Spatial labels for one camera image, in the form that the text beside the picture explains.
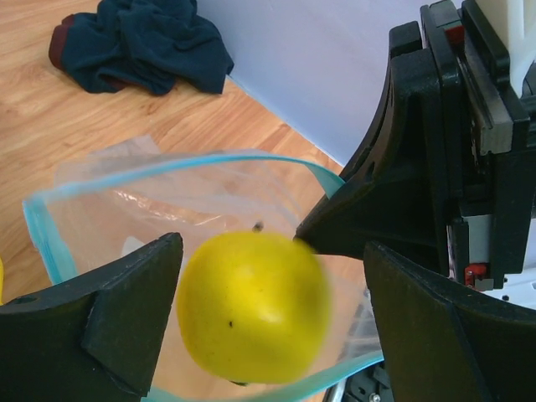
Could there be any yellow plastic basket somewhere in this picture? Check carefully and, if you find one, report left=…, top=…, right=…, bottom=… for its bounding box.
left=0, top=259, right=4, bottom=305

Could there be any dark navy cloth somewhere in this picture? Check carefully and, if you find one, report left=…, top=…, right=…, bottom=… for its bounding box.
left=49, top=1, right=235, bottom=95

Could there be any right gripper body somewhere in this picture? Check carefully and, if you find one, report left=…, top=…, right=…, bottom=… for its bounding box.
left=389, top=1, right=535, bottom=291

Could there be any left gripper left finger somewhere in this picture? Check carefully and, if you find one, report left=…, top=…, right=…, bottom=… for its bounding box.
left=1, top=233, right=183, bottom=401

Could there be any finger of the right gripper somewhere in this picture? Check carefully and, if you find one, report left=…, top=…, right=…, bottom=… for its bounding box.
left=292, top=49, right=451, bottom=273

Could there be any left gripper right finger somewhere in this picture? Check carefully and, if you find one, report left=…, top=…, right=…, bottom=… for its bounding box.
left=364, top=243, right=535, bottom=401

